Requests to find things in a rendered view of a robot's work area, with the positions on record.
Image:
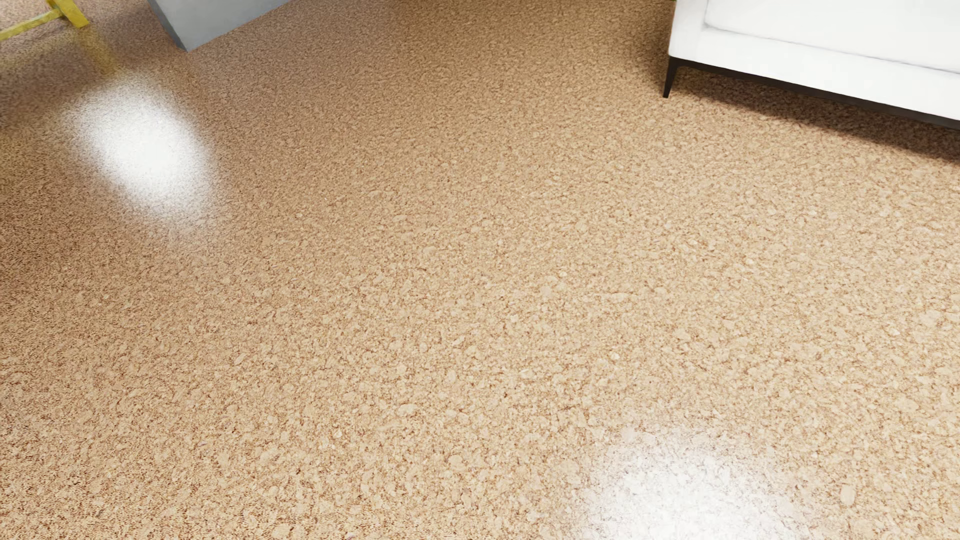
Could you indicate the grey cabinet block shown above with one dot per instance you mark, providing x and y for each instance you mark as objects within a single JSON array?
[{"x": 206, "y": 19}]

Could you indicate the white sofa with dark legs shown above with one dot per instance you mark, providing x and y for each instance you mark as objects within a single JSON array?
[{"x": 810, "y": 60}]

